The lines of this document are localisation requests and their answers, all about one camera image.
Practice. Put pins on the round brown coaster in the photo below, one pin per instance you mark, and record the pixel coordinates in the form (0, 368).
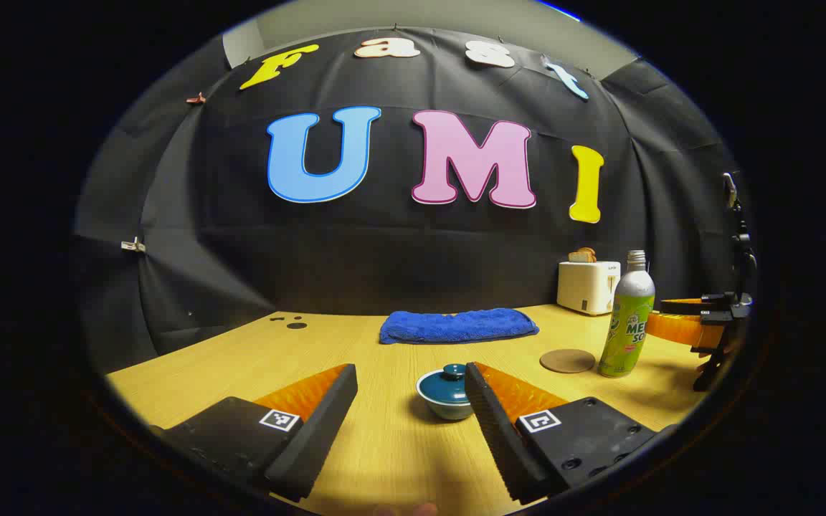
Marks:
(567, 361)

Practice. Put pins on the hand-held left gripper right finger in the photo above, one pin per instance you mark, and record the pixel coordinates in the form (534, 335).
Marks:
(499, 444)

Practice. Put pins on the toast slice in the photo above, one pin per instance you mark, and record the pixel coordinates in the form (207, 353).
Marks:
(583, 255)

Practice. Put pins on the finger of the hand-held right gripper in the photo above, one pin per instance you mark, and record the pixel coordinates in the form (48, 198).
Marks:
(671, 328)
(682, 306)

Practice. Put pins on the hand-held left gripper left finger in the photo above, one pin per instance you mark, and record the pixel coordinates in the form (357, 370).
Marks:
(320, 430)

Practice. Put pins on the blue towel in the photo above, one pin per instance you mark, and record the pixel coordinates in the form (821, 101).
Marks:
(456, 326)

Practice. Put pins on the teal teacup lid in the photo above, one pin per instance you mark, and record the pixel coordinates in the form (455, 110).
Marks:
(445, 383)

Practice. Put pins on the silver green water bottle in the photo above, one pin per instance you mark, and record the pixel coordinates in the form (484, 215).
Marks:
(628, 330)

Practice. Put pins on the white toaster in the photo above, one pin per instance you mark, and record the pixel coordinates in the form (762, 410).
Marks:
(585, 287)

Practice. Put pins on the red clip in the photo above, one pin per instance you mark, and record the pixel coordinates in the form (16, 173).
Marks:
(196, 99)

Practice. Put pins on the white clip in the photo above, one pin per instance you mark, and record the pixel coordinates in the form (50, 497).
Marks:
(133, 246)

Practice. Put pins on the teal teacup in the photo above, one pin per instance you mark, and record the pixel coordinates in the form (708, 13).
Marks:
(450, 411)

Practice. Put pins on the black backdrop cloth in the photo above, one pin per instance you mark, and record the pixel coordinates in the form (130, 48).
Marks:
(384, 251)

